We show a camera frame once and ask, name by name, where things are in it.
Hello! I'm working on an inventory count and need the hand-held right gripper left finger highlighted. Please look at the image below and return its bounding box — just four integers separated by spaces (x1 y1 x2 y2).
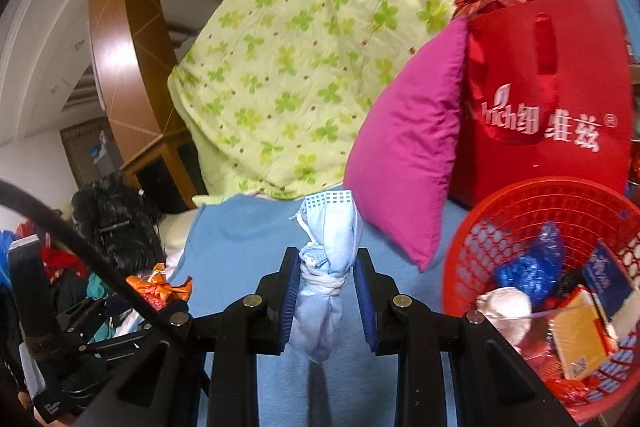
70 247 303 427

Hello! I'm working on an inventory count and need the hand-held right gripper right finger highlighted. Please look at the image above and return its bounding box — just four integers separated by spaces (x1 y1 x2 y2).
352 248 581 427

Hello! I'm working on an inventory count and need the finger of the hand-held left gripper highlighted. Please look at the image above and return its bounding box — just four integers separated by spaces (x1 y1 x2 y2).
75 326 162 356
55 297 151 334

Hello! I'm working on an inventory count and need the blue face mask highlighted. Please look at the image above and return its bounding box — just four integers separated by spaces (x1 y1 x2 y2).
291 188 365 364

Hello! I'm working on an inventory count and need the orange foil wrapper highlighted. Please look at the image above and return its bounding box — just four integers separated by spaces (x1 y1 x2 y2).
125 263 194 312

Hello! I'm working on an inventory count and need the red mesh plastic basket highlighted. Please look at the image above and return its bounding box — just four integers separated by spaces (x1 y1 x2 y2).
442 179 640 425

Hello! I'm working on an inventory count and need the pile of colourful clothes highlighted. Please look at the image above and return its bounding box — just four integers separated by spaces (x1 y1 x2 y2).
0 217 167 344

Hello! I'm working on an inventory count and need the light blue bed sheet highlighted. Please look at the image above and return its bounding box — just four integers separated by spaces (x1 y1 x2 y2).
172 194 481 427

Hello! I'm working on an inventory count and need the black jacket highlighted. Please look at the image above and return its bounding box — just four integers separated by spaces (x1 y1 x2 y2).
71 172 169 279

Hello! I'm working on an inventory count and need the white crumpled tissue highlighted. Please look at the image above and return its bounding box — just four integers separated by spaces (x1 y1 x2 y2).
475 287 534 349

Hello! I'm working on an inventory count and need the grey cabinet with blue label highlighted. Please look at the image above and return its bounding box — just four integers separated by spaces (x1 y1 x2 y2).
60 117 127 188

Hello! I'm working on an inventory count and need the magenta pillow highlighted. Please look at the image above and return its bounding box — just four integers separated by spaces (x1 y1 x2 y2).
344 17 469 272

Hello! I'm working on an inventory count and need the blue plastic bag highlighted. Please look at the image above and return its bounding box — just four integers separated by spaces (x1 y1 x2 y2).
495 222 566 306

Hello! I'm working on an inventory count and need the orange yellow carton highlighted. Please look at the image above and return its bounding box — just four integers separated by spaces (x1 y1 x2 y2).
551 286 621 382

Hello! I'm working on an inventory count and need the red crumpled wrapper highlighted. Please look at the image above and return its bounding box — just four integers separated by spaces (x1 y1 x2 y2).
546 376 599 411

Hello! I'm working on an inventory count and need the navy blue packet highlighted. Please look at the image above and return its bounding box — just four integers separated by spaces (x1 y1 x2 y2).
582 242 634 324

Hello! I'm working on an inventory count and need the green clover print quilt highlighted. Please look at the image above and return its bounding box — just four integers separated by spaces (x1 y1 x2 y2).
167 0 506 204

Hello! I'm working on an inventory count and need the white packet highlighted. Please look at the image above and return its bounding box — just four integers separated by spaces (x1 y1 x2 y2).
612 302 640 344

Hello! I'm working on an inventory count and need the brown wooden cabinet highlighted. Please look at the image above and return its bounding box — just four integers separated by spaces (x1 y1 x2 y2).
87 0 202 214

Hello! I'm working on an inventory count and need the red tote bag white print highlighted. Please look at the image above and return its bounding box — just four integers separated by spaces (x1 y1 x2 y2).
447 0 635 210

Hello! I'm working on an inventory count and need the black cable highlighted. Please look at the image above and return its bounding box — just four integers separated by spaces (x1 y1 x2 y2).
0 179 211 399

